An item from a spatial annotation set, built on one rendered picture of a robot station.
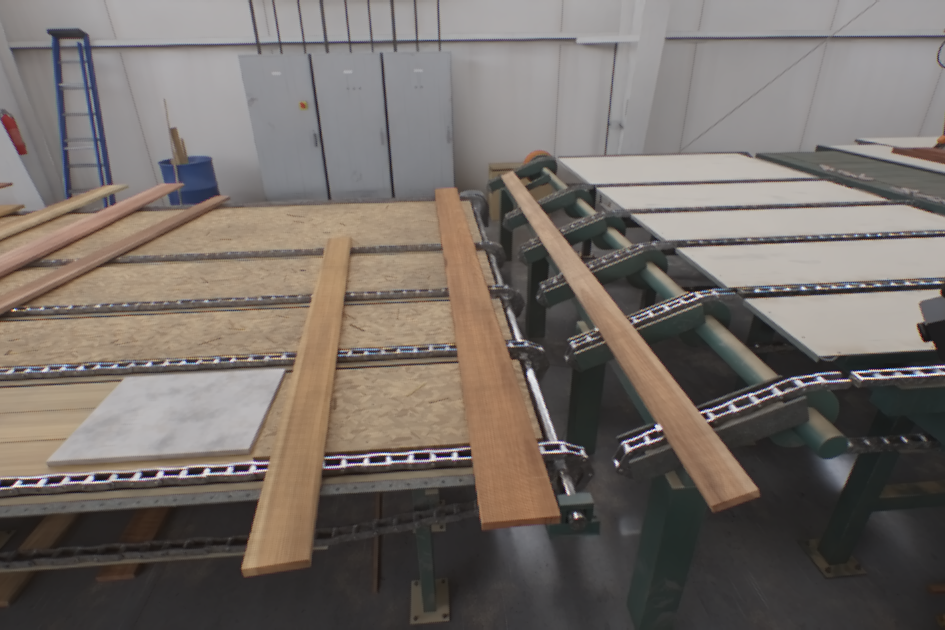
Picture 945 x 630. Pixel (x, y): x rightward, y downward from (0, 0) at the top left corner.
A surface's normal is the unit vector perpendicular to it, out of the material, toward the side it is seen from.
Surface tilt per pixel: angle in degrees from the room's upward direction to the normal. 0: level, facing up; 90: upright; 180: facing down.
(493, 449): 0
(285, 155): 90
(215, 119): 88
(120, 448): 0
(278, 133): 90
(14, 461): 0
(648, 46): 99
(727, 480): 22
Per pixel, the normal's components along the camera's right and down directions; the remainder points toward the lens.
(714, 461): -0.39, -0.81
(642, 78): 0.08, 0.59
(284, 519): -0.01, -0.89
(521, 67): 0.07, 0.39
